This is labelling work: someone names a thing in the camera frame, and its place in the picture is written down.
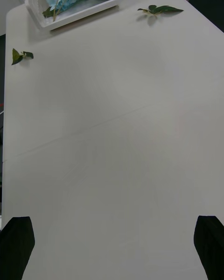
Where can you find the loose green leaf twig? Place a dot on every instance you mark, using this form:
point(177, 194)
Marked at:
point(16, 57)
point(168, 9)

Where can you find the pale blue flower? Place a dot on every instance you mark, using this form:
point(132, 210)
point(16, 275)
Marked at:
point(60, 0)

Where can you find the shallow white plastic box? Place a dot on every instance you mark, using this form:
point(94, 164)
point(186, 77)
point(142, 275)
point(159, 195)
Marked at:
point(93, 4)

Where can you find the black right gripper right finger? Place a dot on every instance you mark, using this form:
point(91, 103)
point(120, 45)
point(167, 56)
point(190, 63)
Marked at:
point(211, 249)

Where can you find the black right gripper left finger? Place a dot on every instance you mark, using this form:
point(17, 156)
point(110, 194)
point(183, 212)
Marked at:
point(15, 249)

